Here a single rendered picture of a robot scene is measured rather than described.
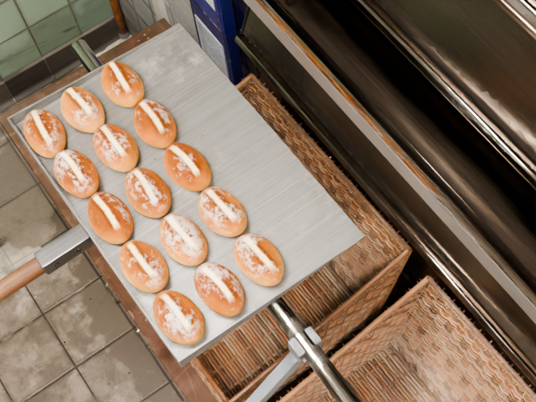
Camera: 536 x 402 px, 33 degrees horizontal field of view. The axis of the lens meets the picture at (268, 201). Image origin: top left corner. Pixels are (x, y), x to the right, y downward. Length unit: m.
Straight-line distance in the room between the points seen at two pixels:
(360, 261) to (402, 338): 0.19
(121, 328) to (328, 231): 1.35
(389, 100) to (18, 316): 1.75
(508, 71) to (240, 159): 0.53
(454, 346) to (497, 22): 0.83
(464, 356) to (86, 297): 1.32
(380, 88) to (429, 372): 0.82
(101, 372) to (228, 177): 1.28
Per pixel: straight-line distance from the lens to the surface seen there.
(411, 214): 1.72
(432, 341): 1.90
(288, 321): 1.42
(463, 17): 1.23
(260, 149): 1.54
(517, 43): 1.18
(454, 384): 1.93
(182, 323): 1.38
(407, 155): 1.23
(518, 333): 1.66
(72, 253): 1.49
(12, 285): 1.49
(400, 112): 1.30
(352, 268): 2.02
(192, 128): 1.58
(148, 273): 1.42
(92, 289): 2.78
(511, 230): 1.23
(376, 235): 1.89
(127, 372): 2.67
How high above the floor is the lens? 2.51
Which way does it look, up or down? 63 degrees down
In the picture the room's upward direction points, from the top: 8 degrees counter-clockwise
